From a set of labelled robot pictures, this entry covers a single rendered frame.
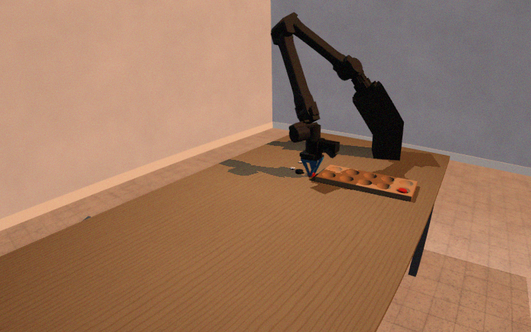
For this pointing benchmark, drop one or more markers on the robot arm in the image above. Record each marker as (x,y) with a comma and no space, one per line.
(347,67)

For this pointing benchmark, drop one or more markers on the orange tray with round pockets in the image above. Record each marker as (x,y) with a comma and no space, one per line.
(367,182)

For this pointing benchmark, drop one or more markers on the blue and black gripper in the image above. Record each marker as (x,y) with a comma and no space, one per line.
(315,160)

